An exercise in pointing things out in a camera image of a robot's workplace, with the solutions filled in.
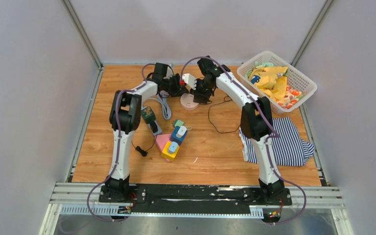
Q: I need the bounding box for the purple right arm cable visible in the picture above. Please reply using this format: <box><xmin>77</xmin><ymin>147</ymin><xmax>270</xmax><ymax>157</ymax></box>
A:
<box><xmin>180</xmin><ymin>56</ymin><xmax>307</xmax><ymax>226</ymax></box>

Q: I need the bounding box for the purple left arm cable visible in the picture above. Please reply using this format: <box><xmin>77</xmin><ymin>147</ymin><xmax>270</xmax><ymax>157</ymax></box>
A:
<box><xmin>87</xmin><ymin>63</ymin><xmax>158</xmax><ymax>223</ymax></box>

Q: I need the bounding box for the floral cloth in basket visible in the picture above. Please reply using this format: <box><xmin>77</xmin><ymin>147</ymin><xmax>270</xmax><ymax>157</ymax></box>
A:
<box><xmin>275</xmin><ymin>86</ymin><xmax>307</xmax><ymax>110</ymax></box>

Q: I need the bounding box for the pink triangular power socket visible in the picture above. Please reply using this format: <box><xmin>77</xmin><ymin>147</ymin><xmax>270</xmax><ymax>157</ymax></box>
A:
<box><xmin>155</xmin><ymin>134</ymin><xmax>172</xmax><ymax>163</ymax></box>

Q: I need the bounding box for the yellow cube power socket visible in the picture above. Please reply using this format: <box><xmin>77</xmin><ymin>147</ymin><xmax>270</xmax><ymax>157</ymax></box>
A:
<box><xmin>162</xmin><ymin>141</ymin><xmax>180</xmax><ymax>162</ymax></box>

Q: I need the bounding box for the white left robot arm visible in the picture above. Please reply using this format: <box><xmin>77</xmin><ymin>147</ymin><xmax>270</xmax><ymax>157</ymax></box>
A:
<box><xmin>99</xmin><ymin>63</ymin><xmax>179</xmax><ymax>203</ymax></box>

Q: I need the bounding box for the light blue power strip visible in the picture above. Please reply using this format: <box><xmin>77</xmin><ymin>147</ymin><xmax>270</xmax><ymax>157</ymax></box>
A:
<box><xmin>147</xmin><ymin>120</ymin><xmax>162</xmax><ymax>136</ymax></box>

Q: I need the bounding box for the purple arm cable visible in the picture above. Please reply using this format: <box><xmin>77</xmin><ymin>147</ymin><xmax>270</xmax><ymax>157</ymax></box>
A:
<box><xmin>180</xmin><ymin>56</ymin><xmax>307</xmax><ymax>226</ymax></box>
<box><xmin>87</xmin><ymin>63</ymin><xmax>158</xmax><ymax>223</ymax></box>

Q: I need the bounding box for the round pink power socket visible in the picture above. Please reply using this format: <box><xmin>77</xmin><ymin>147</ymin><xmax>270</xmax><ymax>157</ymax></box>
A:
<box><xmin>180</xmin><ymin>94</ymin><xmax>200</xmax><ymax>111</ymax></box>

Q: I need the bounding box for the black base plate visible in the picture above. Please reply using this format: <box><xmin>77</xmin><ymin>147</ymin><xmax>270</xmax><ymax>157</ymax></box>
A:
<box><xmin>98</xmin><ymin>184</ymin><xmax>292</xmax><ymax>214</ymax></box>

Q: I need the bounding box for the green USB charger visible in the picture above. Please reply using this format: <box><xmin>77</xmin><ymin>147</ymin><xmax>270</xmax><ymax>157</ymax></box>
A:
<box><xmin>172</xmin><ymin>119</ymin><xmax>185</xmax><ymax>127</ymax></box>

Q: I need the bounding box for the yellow cloth in basket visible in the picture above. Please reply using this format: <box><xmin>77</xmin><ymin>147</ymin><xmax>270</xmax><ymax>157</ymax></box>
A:
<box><xmin>248</xmin><ymin>65</ymin><xmax>289</xmax><ymax>101</ymax></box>

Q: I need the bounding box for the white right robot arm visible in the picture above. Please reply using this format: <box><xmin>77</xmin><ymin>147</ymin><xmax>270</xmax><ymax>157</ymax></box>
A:
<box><xmin>183</xmin><ymin>56</ymin><xmax>288</xmax><ymax>205</ymax></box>

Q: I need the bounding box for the dark green cube socket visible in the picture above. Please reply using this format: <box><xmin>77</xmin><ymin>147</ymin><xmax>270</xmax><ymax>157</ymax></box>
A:
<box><xmin>141</xmin><ymin>106</ymin><xmax>156</xmax><ymax>124</ymax></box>

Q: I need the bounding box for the blue cube power socket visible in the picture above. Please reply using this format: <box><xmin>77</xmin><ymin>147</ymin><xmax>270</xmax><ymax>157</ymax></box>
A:
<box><xmin>170</xmin><ymin>125</ymin><xmax>188</xmax><ymax>145</ymax></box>

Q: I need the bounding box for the white USB charger plug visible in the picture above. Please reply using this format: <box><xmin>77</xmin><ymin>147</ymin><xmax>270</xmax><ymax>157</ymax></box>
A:
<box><xmin>176</xmin><ymin>126</ymin><xmax>187</xmax><ymax>138</ymax></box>

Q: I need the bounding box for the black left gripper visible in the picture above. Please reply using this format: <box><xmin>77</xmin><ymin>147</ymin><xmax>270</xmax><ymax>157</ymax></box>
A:
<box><xmin>162</xmin><ymin>74</ymin><xmax>189</xmax><ymax>98</ymax></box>

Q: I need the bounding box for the black adapter cable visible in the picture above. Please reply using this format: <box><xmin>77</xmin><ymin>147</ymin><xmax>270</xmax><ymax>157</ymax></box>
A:
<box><xmin>207</xmin><ymin>95</ymin><xmax>240</xmax><ymax>135</ymax></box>

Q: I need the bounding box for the light blue small charger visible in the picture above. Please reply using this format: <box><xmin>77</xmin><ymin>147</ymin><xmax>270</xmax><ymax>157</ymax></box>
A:
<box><xmin>167</xmin><ymin>141</ymin><xmax>179</xmax><ymax>154</ymax></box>

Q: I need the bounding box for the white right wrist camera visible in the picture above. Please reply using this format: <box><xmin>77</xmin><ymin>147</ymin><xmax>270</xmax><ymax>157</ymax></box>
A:
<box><xmin>182</xmin><ymin>73</ymin><xmax>197</xmax><ymax>90</ymax></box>

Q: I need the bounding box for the white plastic basket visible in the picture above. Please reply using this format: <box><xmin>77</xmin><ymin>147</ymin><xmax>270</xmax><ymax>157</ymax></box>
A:
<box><xmin>237</xmin><ymin>51</ymin><xmax>317</xmax><ymax>115</ymax></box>

